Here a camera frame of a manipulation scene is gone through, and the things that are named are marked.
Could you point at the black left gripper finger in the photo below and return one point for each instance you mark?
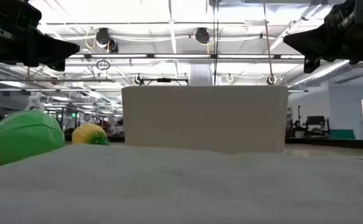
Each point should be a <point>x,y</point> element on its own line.
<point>53,49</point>
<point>59,66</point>

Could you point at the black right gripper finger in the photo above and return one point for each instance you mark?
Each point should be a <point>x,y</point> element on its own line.
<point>309,42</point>
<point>311,64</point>

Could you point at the yellow toy lemon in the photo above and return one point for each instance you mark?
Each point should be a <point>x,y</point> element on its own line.
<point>87,133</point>

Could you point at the green toy pepper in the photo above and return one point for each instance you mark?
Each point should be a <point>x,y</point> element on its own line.
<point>22,137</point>

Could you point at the translucent white tupperware container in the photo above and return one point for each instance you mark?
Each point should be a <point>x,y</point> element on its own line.
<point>204,119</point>

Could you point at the white robot figure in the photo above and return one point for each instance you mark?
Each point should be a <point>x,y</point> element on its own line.
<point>35,101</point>

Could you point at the black round ceiling fixture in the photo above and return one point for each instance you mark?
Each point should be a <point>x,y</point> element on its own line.
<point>103,37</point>
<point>202,35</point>

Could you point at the green panel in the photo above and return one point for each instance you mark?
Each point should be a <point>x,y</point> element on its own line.
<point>342,134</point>

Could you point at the black ceiling bar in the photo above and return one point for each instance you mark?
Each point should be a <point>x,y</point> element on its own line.
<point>164,80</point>

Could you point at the white square column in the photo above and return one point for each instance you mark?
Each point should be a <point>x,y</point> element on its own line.
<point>200,74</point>

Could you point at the grey cloth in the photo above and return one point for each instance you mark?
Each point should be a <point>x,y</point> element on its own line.
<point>181,186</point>

